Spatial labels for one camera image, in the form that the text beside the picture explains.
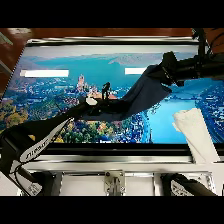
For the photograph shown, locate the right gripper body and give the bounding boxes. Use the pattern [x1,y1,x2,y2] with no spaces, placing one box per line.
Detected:
[158,60,185,88]

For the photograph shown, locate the dark blue garment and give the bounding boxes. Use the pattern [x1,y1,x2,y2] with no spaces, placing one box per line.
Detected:
[80,64,173,123]

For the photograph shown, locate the white garment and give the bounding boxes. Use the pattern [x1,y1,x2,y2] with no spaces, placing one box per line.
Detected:
[171,107,222,165]

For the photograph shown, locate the black cable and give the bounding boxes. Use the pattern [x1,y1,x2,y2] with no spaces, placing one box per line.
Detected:
[191,28,215,64]

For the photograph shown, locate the silver frame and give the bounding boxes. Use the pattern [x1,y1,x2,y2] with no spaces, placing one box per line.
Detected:
[0,142,224,197]

